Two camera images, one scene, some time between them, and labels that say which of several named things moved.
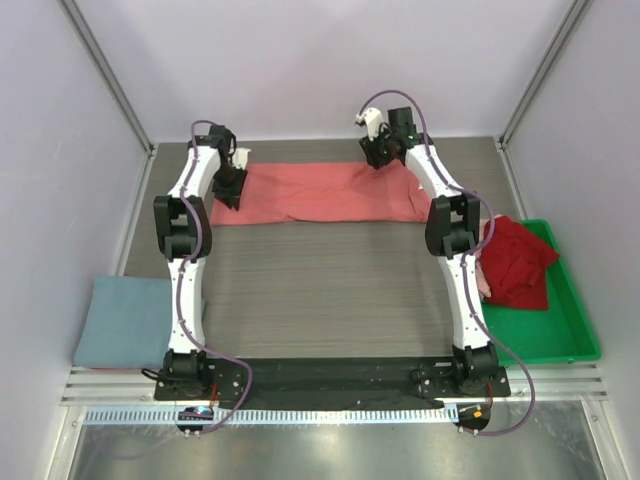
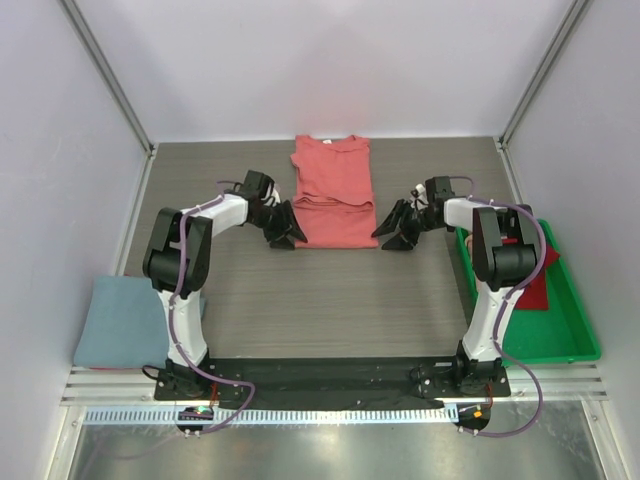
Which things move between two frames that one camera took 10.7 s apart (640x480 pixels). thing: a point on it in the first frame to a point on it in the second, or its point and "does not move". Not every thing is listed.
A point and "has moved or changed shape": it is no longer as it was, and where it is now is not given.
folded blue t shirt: [126, 324] does not move
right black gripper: [376, 151] to [413, 219]
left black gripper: [231, 196] to [278, 238]
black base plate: [333, 382] does not move
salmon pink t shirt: [324, 193] has moved or changed shape
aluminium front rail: [135, 387] does not move
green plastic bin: [562, 333] does not move
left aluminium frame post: [115, 86] does not move
